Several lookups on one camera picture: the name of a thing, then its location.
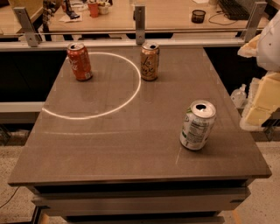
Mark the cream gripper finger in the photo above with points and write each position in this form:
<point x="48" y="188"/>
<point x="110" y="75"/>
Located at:
<point x="249" y="50"/>
<point x="263" y="101"/>

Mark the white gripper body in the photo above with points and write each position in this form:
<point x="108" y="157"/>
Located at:
<point x="270" y="46"/>

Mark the green white 7up can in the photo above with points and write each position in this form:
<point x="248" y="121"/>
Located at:
<point x="197" y="125"/>

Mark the orange la croix can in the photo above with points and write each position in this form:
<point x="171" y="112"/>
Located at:
<point x="149" y="60"/>

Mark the red coca-cola can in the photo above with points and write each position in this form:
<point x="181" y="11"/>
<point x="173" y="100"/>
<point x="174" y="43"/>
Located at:
<point x="78" y="57"/>

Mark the clear sanitizer bottle left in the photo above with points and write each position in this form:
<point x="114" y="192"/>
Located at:
<point x="239" y="96"/>

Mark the black keyboard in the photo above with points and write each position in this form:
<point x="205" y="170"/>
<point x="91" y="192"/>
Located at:
<point x="233" y="10"/>

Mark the black mesh cup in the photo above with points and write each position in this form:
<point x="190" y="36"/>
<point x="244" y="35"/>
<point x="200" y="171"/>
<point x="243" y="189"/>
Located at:
<point x="198" y="16"/>

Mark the red cup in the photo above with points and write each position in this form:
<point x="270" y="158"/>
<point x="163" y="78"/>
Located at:
<point x="93" y="9"/>

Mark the right metal bracket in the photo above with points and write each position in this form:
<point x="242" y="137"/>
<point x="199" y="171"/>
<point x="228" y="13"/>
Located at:
<point x="253" y="21"/>

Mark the metal bracket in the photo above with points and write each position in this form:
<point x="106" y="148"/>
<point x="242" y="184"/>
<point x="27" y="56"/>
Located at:
<point x="32" y="37"/>
<point x="139" y="14"/>
<point x="253" y="21"/>

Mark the middle metal bracket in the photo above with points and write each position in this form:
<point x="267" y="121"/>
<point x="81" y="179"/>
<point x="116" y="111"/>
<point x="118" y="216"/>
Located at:
<point x="139" y="14"/>

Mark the left metal bracket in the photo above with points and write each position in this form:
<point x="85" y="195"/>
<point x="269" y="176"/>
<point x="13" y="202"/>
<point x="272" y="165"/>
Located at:
<point x="32" y="37"/>

